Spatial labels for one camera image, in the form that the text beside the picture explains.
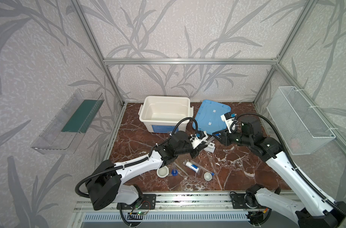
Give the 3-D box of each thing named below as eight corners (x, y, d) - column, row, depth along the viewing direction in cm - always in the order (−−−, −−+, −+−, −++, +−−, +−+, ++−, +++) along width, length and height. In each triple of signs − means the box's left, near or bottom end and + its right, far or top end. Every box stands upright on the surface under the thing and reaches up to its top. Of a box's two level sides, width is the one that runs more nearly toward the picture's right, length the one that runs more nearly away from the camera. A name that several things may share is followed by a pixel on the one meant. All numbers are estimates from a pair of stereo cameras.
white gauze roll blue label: (185, 165, 88) (185, 163, 86) (187, 162, 89) (187, 160, 87) (197, 173, 85) (197, 172, 83) (199, 170, 86) (199, 168, 84)
